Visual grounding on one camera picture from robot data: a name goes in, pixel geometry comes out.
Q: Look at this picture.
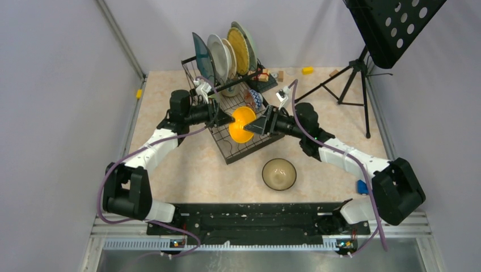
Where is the black music stand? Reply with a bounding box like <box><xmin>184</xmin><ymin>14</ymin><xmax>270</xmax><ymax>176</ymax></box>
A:
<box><xmin>295</xmin><ymin>0</ymin><xmax>445</xmax><ymax>139</ymax></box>

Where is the red patterned bowl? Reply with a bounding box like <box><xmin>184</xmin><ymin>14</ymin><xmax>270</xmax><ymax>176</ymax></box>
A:
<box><xmin>244</xmin><ymin>89</ymin><xmax>263</xmax><ymax>112</ymax></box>

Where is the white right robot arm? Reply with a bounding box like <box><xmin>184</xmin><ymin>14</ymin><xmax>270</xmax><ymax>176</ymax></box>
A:
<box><xmin>243</xmin><ymin>103</ymin><xmax>426</xmax><ymax>233</ymax></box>

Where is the yellow lego block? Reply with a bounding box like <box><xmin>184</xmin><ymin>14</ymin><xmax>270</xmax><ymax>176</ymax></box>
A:
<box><xmin>301</xmin><ymin>66</ymin><xmax>314</xmax><ymax>75</ymax></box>

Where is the light green flower plate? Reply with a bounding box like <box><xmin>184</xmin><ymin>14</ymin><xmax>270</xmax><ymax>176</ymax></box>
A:
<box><xmin>231</xmin><ymin>21</ymin><xmax>258</xmax><ymax>71</ymax></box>

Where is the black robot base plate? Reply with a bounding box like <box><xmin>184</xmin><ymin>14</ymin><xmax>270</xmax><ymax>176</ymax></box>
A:
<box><xmin>145</xmin><ymin>202</ymin><xmax>371</xmax><ymax>252</ymax></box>

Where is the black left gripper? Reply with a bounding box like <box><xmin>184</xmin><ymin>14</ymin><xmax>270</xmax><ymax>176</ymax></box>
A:
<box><xmin>184</xmin><ymin>97</ymin><xmax>235</xmax><ymax>128</ymax></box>

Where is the clear round lid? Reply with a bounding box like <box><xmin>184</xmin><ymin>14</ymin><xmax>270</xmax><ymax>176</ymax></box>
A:
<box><xmin>285</xmin><ymin>67</ymin><xmax>297</xmax><ymax>76</ymax></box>

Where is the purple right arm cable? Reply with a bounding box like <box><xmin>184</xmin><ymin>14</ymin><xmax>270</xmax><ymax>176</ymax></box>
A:
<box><xmin>287</xmin><ymin>79</ymin><xmax>389</xmax><ymax>258</ymax></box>

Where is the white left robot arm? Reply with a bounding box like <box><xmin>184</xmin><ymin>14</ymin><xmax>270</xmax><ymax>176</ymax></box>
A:
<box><xmin>99</xmin><ymin>90</ymin><xmax>235</xmax><ymax>234</ymax></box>

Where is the white plate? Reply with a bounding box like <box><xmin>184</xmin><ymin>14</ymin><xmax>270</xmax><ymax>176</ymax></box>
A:
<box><xmin>207</xmin><ymin>34</ymin><xmax>231</xmax><ymax>83</ymax></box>

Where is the blue toy car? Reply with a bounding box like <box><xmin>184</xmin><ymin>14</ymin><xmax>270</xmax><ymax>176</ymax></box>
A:
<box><xmin>356</xmin><ymin>180</ymin><xmax>369</xmax><ymax>196</ymax></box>

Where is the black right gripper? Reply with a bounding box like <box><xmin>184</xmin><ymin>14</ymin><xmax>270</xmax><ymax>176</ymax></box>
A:
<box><xmin>244</xmin><ymin>105</ymin><xmax>305</xmax><ymax>139</ymax></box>

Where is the brown glazed bowl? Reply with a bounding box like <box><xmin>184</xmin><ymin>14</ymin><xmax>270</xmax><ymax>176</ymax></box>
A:
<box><xmin>261</xmin><ymin>158</ymin><xmax>297</xmax><ymax>191</ymax></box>

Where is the yellow bowl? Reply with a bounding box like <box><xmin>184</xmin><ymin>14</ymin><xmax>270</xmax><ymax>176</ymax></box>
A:
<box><xmin>229</xmin><ymin>106</ymin><xmax>256</xmax><ymax>144</ymax></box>

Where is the cream floral plate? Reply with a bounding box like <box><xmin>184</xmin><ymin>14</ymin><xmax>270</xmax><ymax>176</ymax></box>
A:
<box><xmin>221</xmin><ymin>39</ymin><xmax>237</xmax><ymax>79</ymax></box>

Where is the black wire dish rack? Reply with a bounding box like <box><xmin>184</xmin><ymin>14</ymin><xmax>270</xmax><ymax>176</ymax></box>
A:
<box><xmin>180</xmin><ymin>55</ymin><xmax>286</xmax><ymax>165</ymax></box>

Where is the yellow bamboo pattern plate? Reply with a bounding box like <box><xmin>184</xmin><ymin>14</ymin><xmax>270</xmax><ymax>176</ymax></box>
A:
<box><xmin>227</xmin><ymin>27</ymin><xmax>250</xmax><ymax>75</ymax></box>

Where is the small wooden block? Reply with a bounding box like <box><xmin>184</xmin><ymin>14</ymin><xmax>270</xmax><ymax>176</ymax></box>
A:
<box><xmin>277</xmin><ymin>71</ymin><xmax>284</xmax><ymax>82</ymax></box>

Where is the dark teal square plate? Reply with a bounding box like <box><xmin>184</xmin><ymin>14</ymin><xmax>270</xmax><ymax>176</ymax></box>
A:
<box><xmin>192</xmin><ymin>32</ymin><xmax>217</xmax><ymax>87</ymax></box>

